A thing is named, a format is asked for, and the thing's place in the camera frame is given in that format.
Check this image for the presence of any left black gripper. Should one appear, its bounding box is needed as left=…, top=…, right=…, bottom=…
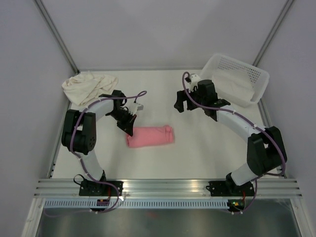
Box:
left=108, top=109, right=137, bottom=137

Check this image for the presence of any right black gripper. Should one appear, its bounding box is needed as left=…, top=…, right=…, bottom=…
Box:
left=174, top=86, right=206, bottom=113

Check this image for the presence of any pink t-shirt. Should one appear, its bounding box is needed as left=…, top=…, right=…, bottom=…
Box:
left=125, top=125, right=175, bottom=148

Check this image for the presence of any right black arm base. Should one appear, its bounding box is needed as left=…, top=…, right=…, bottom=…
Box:
left=205, top=178, right=255, bottom=197

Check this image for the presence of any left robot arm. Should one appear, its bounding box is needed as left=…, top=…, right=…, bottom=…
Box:
left=61, top=90, right=143, bottom=196

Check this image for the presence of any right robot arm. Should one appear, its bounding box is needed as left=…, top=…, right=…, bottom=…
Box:
left=174, top=78, right=287, bottom=195

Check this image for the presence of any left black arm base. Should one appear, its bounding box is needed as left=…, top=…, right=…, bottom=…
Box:
left=73, top=174, right=123, bottom=197

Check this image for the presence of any white cloth in basket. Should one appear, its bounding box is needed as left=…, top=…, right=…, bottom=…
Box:
left=211, top=70, right=255, bottom=107

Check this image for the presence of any white plastic basket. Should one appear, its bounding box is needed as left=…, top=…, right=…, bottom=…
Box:
left=199, top=53, right=270, bottom=108

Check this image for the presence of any cream white t-shirt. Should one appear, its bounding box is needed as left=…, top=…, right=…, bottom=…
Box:
left=62, top=71, right=119, bottom=107

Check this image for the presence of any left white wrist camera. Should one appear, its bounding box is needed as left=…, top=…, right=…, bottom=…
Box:
left=129, top=102, right=144, bottom=115

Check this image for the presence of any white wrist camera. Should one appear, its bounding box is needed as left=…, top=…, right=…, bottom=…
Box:
left=129, top=102, right=144, bottom=115
left=186, top=74, right=201, bottom=91

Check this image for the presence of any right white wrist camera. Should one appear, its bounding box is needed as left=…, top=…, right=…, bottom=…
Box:
left=186, top=74, right=201, bottom=91

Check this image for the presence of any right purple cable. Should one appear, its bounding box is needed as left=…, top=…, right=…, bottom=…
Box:
left=182, top=71, right=288, bottom=176

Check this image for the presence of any purple cable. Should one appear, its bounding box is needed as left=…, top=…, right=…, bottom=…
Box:
left=182, top=71, right=288, bottom=176
left=70, top=90, right=148, bottom=183

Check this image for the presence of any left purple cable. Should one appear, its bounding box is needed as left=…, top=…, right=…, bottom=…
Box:
left=70, top=90, right=148, bottom=183

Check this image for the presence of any white slotted cable duct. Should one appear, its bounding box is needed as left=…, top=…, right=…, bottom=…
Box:
left=44, top=198, right=228, bottom=209

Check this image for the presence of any aluminium mounting rail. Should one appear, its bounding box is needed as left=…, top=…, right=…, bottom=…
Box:
left=34, top=178, right=302, bottom=199

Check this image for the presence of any right aluminium frame post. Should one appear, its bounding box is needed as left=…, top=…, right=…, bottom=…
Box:
left=252, top=0, right=296, bottom=67

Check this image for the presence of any aluminium frame post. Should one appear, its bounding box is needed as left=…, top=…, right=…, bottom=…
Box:
left=252, top=0, right=296, bottom=67
left=33, top=0, right=80, bottom=75

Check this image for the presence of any left aluminium frame post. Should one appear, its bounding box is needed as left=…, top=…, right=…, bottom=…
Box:
left=33, top=0, right=80, bottom=75

